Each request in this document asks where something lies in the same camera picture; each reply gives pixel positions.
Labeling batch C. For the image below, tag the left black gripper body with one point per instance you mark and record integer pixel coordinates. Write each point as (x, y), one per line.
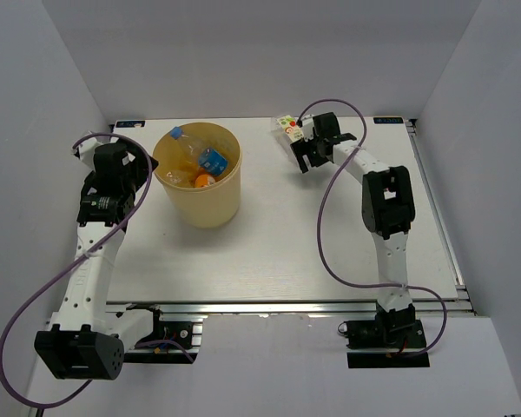
(139, 169)

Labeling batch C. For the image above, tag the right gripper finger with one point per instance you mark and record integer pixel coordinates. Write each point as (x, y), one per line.
(305, 165)
(298, 149)

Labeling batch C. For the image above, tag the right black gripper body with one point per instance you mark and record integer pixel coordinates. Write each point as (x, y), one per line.
(313, 154)

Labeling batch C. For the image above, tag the clear bottle apple label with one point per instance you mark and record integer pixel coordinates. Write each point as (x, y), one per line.
(285, 132)

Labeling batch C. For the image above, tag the orange juice bottle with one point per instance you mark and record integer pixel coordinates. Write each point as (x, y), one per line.
(204, 180)

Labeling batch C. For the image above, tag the clear bottle blue label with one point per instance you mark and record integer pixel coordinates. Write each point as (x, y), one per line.
(199, 152)

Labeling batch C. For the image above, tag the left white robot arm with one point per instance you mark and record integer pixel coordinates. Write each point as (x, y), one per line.
(83, 341)

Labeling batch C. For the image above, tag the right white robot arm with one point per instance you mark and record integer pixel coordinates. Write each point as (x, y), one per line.
(387, 208)

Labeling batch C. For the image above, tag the yellow plastic bin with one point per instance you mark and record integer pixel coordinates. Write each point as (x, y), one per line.
(212, 206)

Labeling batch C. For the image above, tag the left blue table sticker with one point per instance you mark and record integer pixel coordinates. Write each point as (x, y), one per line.
(130, 124)

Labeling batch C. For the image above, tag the blue table sticker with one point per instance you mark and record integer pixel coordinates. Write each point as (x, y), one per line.
(130, 124)
(388, 120)

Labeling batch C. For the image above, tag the right blue table sticker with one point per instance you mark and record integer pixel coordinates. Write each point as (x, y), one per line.
(388, 120)

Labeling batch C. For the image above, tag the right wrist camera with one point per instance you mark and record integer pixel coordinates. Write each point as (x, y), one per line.
(307, 127)

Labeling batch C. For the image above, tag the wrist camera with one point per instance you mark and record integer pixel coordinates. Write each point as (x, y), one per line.
(307, 127)
(84, 151)

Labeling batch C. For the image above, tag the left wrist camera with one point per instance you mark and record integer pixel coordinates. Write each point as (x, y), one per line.
(84, 151)

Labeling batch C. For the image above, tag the aluminium table rail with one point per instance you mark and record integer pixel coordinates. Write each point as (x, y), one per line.
(253, 308)

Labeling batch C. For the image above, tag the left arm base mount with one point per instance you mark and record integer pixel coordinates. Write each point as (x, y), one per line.
(175, 338)

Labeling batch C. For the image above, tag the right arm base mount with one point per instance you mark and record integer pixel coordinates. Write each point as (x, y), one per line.
(371, 345)

